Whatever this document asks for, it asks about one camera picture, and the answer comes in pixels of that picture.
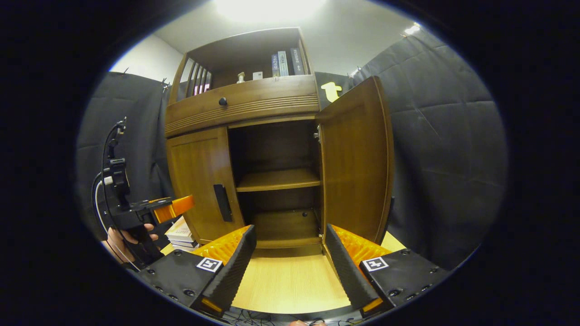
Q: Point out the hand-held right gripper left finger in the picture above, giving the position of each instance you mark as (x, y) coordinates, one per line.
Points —
(235, 265)

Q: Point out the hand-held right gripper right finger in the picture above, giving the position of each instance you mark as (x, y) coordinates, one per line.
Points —
(346, 267)

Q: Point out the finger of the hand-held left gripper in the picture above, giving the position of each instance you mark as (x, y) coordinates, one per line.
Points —
(176, 207)

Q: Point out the wooden shoe cabinet door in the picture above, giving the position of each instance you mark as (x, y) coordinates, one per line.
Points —
(358, 158)
(195, 181)

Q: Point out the wooden double-door shoe cabinet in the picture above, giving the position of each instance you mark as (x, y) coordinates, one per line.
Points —
(276, 145)

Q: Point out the metal door hinge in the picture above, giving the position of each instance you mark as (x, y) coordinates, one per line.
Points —
(317, 135)

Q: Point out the wooden cabinet drawer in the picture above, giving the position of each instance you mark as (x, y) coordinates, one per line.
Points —
(272, 97)

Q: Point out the stack of white books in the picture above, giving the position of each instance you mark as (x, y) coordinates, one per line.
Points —
(180, 233)

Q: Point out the black backdrop cloth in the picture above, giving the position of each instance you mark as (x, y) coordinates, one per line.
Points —
(444, 158)
(136, 117)

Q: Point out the wooden inner shelf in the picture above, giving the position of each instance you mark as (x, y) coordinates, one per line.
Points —
(276, 179)

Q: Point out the black drawer knob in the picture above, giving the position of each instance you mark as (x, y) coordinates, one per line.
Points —
(223, 101)

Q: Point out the pink object behind slats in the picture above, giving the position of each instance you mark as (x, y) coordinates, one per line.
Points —
(202, 88)

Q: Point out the small pale bottle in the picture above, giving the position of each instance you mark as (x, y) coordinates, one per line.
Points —
(241, 78)

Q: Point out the small white box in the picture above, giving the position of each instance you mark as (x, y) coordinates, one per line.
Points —
(257, 76)

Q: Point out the blue book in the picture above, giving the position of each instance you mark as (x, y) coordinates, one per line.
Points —
(275, 65)

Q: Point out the grey book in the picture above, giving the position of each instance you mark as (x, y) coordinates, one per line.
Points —
(283, 63)

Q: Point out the large ceiling light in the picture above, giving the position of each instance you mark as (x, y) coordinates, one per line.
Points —
(267, 9)

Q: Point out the small ceiling light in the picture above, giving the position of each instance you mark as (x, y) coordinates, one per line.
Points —
(412, 29)

